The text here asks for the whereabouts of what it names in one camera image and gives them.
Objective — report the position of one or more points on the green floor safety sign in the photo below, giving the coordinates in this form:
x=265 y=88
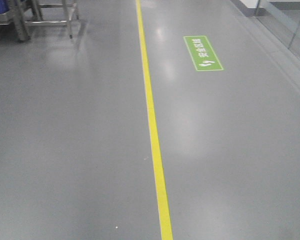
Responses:
x=202 y=54

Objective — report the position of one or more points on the stainless steel frame stand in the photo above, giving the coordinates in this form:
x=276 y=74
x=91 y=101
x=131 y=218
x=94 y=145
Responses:
x=28 y=13

